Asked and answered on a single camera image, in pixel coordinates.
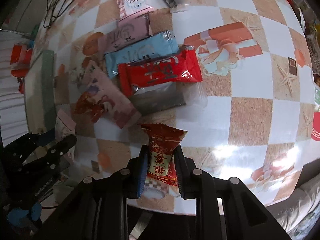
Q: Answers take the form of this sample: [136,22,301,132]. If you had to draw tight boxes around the red gold candy packet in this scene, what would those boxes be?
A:
[141,124,187,199]

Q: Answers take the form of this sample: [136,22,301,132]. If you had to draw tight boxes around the pink cranberry cookie packet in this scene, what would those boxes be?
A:
[115,0,154,21]

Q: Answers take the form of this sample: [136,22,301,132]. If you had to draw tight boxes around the grey seaweed snack packet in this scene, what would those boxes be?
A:
[129,82,208,116]

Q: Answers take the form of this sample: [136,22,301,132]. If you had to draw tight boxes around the pink cartoon snack packet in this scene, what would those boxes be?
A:
[74,60,141,129]

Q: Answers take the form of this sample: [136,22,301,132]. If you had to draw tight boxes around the grey storage tray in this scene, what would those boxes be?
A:
[24,50,56,133]

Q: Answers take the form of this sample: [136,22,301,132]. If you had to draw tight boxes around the red wafer snack packet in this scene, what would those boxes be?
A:
[118,45,203,97]

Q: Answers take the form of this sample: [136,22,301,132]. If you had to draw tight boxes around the blue wafer snack packet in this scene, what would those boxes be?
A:
[105,30,179,79]

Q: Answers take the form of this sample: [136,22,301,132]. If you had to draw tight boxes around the mauve wafer snack packet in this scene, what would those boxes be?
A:
[98,13,152,55]

